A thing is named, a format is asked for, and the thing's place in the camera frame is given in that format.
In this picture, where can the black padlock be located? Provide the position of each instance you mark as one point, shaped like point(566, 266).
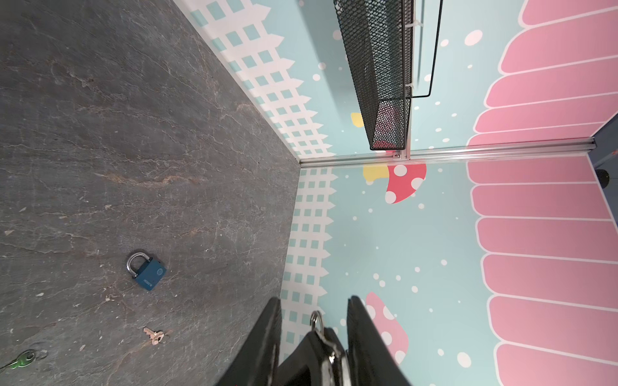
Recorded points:
point(319, 359)

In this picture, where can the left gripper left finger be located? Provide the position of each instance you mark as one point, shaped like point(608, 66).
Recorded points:
point(257, 361)

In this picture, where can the black mesh wall basket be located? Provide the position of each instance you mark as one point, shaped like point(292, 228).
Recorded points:
point(391, 48)

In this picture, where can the blue padlock silver shackle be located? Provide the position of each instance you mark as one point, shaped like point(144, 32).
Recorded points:
point(150, 272)

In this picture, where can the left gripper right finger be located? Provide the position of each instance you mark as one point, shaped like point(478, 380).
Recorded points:
point(370, 362)

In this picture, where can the brass key on table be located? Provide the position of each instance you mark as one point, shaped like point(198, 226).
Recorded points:
point(155, 336)

